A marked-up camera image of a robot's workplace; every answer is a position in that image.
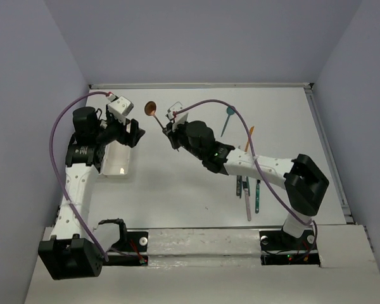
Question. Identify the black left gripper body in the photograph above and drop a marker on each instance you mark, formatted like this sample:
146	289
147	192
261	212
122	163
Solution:
114	130

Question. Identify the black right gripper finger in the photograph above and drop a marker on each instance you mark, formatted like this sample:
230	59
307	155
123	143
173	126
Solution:
173	137
170	127

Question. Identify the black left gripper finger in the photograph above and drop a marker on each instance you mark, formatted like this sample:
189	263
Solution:
134	133
139	134

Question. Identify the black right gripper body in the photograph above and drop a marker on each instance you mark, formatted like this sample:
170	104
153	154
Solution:
182	135

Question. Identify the copper metal spoon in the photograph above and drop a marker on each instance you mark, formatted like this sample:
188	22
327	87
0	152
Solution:
150	110

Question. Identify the teal plastic spoon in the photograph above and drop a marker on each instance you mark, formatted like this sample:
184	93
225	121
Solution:
229	112

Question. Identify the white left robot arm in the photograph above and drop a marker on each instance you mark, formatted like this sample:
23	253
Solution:
74	250

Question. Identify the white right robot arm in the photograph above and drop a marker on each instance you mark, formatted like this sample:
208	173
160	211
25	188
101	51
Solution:
300	177

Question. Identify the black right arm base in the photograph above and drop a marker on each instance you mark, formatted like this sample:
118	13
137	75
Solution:
279	248

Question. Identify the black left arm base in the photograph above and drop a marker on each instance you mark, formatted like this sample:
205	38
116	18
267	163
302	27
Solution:
125	248

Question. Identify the white right container tray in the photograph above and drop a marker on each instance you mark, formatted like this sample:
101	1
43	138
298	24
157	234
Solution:
116	161

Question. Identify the orange plastic knife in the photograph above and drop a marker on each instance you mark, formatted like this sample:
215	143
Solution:
250	133

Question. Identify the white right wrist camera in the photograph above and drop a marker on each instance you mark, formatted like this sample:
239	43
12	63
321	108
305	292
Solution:
176	118

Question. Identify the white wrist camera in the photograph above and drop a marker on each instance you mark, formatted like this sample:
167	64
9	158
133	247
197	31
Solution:
176	118
119	107

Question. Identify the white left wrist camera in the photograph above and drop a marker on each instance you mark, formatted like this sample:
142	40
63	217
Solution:
119	107

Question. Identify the knife with pink handle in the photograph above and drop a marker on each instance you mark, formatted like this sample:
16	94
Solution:
248	209

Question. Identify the knife with teal handle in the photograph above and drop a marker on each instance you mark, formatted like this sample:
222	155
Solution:
257	196

